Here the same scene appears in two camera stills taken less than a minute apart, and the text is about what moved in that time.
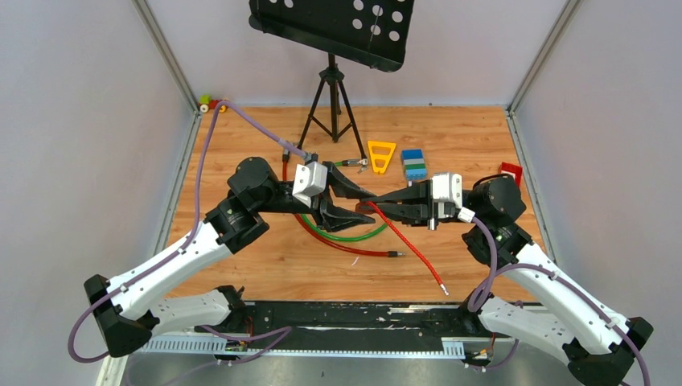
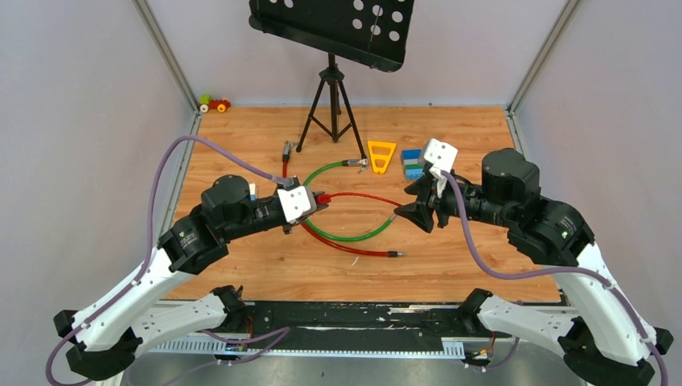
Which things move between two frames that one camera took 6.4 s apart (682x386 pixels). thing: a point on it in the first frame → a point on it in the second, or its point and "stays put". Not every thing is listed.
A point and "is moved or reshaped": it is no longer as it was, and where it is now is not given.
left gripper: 330,217 → 289,227
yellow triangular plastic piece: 381,157 stays put
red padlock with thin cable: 368,208 is moved or reshaped
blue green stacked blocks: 414,164 stays put
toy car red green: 205,104 stays put
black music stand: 371,33 stays put
